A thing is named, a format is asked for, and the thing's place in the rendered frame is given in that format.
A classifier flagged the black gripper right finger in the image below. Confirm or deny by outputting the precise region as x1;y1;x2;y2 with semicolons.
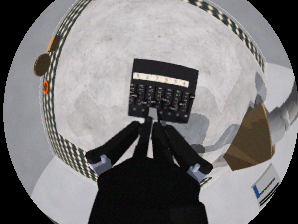
151;108;213;187

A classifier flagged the black lighting desk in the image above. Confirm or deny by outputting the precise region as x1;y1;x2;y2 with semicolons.
128;58;199;124

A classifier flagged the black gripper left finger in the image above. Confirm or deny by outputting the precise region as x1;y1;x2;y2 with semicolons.
85;108;153;185

